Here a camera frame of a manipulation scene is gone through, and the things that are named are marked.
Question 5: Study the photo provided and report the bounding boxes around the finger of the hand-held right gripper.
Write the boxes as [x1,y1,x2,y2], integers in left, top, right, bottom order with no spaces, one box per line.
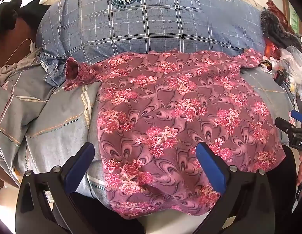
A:
[290,110,302,124]
[275,117,298,133]

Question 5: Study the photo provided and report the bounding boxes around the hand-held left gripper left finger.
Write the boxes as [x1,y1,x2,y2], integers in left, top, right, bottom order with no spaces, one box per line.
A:
[15,142,98,234]

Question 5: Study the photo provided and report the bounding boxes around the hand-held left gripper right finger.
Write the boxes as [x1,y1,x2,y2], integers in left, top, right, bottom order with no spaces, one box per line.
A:
[190,142,296,234]

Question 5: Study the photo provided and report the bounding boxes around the pink floral shirt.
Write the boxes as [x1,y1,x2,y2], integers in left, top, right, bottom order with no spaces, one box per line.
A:
[64,48,286,220]

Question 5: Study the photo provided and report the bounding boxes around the person's right hand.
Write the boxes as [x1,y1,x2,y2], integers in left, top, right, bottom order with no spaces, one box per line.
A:
[296,155,302,187]

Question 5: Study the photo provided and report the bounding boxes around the person's black pants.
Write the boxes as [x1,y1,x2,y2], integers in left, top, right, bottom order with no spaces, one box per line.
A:
[56,145,302,234]

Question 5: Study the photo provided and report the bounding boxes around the pile of small sundries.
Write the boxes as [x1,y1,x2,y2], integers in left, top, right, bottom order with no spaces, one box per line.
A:
[261,56,302,108]

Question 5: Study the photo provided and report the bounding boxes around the white plastic bag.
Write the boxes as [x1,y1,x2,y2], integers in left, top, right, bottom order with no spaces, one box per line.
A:
[271,45,302,84]

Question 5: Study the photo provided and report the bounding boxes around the grey striped bed sheet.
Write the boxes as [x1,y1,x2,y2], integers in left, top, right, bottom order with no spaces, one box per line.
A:
[0,54,296,200]

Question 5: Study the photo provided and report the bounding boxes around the orange snack packet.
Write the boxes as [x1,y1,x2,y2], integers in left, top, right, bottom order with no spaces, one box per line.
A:
[265,40,281,59]

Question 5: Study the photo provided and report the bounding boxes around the dark fur-trimmed garment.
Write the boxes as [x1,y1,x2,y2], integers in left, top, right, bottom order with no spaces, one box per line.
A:
[260,8,302,54]

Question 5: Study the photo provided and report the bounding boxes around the green bamboo picture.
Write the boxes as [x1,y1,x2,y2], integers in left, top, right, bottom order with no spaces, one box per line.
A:
[288,4,302,33]

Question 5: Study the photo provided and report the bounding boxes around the red brown cloth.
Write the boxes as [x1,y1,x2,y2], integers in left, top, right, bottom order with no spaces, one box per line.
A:
[266,0,294,33]

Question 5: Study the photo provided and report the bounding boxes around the grey crumpled cloth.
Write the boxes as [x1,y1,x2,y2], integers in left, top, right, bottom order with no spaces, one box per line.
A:
[0,51,42,86]

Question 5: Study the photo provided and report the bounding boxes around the blue plaid pillow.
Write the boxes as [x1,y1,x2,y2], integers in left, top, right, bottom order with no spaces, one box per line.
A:
[36,0,266,87]

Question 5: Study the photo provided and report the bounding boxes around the black garment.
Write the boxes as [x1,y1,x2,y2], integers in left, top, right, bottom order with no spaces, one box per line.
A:
[0,0,48,33]

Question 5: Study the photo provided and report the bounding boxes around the white charger with cable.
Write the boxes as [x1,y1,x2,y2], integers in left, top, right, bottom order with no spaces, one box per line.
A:
[2,38,37,67]

